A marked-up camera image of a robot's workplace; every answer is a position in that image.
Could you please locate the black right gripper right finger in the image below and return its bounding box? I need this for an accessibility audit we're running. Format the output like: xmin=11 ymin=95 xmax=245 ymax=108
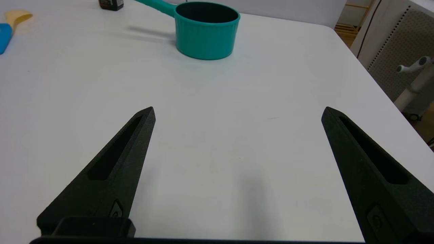
xmin=321 ymin=106 xmax=434 ymax=244

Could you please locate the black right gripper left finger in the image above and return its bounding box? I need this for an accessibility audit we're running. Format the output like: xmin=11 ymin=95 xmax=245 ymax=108
xmin=37 ymin=107 xmax=156 ymax=238

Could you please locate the white table leg with crank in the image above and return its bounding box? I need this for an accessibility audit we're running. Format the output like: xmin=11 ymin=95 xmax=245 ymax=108
xmin=393 ymin=56 xmax=434 ymax=121

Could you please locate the white pegboard panel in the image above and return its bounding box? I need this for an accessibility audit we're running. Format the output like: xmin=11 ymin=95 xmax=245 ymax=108
xmin=351 ymin=0 xmax=434 ymax=102

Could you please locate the small black box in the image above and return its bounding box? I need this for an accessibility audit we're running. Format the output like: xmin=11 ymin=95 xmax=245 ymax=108
xmin=99 ymin=0 xmax=124 ymax=11

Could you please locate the teal saucepan with handle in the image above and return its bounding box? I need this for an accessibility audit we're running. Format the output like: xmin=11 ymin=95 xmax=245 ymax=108
xmin=134 ymin=0 xmax=241 ymax=60

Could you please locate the yellow spatula with blue handle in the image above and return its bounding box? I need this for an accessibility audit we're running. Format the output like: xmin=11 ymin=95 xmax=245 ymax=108
xmin=0 ymin=9 xmax=33 ymax=55

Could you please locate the wooden rack frame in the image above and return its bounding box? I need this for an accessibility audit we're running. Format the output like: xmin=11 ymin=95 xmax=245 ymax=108
xmin=334 ymin=2 xmax=375 ymax=48

